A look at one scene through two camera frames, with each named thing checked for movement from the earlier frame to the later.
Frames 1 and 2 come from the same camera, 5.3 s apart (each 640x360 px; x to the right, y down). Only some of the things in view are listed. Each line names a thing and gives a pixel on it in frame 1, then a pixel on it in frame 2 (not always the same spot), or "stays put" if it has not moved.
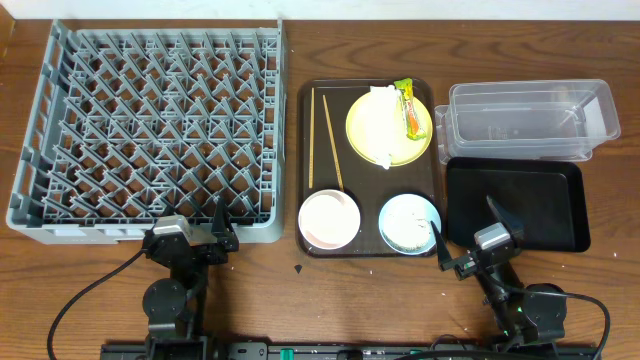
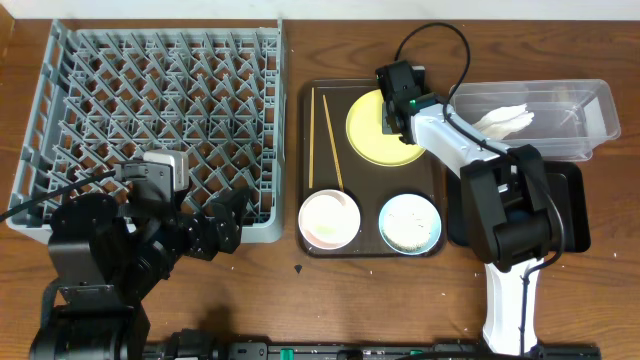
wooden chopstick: [335, 147] stays put
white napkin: [387, 123] → [501, 121]
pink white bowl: [329, 219] stays put
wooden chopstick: [311, 145] stays put
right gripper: [466, 268] → [386, 113]
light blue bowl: [404, 224] stays put
